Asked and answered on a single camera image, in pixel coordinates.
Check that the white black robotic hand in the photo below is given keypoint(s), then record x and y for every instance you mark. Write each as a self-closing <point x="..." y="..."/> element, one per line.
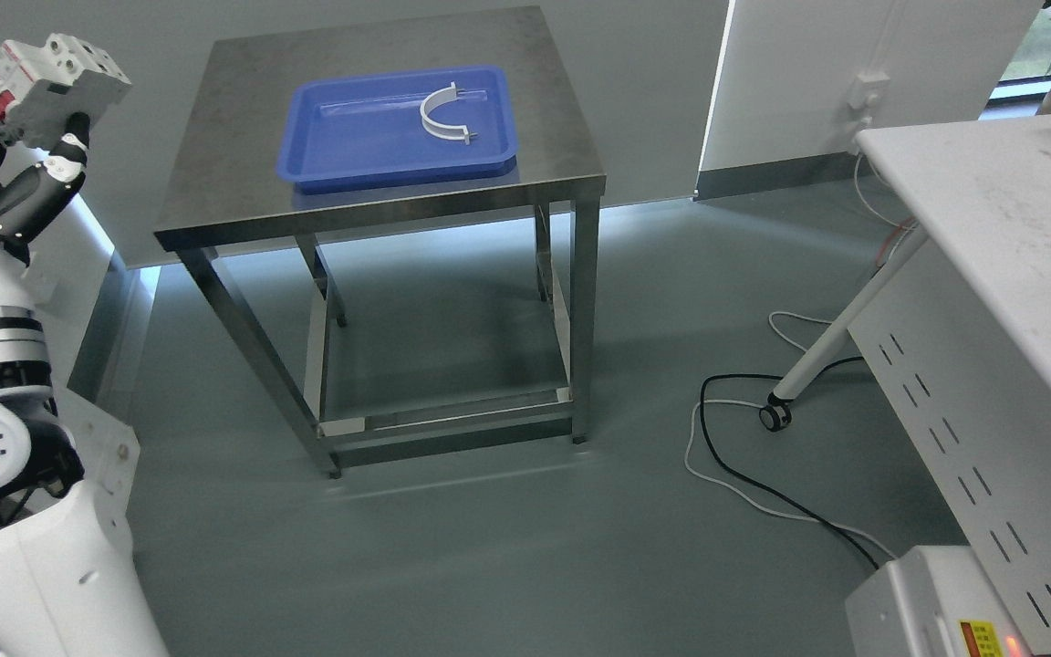
<point x="5" y="196"/>

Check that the grey red circuit breaker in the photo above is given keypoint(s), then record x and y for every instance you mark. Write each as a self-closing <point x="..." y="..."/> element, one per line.
<point x="40" y="86"/>

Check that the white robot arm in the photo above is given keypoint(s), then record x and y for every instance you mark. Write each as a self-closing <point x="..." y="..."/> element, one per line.
<point x="68" y="585"/>

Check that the white panel with spots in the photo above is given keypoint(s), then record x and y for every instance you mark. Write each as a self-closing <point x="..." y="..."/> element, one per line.
<point x="109" y="452"/>

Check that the blue plastic tray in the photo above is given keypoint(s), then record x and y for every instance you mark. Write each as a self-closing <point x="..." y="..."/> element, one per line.
<point x="364" y="133"/>

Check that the stainless steel table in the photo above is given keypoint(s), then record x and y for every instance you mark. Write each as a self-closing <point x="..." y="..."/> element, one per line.
<point x="224" y="191"/>

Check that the white curved pipe clamp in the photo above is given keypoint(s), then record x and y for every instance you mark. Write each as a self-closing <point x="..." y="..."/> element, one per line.
<point x="445" y="131"/>

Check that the white desk with castor leg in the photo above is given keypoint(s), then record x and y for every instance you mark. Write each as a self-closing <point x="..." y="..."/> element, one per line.
<point x="956" y="328"/>

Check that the white box with warning label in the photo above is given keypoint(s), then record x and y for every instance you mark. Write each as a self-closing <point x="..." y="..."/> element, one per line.
<point x="934" y="601"/>

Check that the white wall socket with plug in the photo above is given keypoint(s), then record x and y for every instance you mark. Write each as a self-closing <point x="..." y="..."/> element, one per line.
<point x="865" y="95"/>

